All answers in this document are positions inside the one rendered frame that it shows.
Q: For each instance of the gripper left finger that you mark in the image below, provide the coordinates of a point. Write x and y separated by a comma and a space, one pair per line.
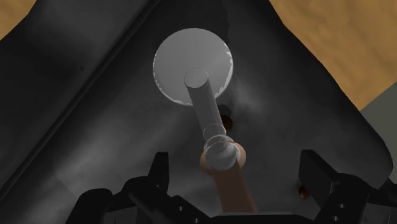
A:
145, 201

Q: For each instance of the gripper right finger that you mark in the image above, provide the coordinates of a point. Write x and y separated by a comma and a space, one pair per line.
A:
347, 198

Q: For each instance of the black sofa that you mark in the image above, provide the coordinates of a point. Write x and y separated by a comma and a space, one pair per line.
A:
93, 102

